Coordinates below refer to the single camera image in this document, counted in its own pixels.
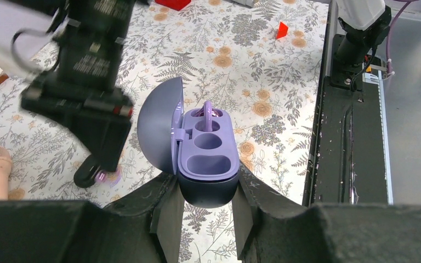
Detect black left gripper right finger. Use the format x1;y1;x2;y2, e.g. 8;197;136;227
232;167;421;262

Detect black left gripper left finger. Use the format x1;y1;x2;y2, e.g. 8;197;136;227
0;173;184;262

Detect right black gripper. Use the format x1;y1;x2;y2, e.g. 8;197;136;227
21;1;135;171

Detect purple single earbud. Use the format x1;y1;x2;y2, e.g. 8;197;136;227
95;170;109;183

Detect purple earbud case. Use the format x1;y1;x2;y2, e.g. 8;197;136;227
137;77;240;208

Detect black earbud charging case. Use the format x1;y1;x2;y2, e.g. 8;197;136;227
73;155;100;188

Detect purple earbud pair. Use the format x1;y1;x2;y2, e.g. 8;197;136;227
191;101;223;132

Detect red square box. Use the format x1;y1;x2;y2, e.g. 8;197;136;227
155;0;191;11

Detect silver toy microphone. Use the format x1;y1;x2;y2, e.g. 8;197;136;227
231;0;259;8

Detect red triangle block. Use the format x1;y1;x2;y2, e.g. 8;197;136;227
276;22;289;39

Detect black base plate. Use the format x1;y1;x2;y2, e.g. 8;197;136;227
301;34;395;208

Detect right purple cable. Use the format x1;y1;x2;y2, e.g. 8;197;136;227
384;0;420;77

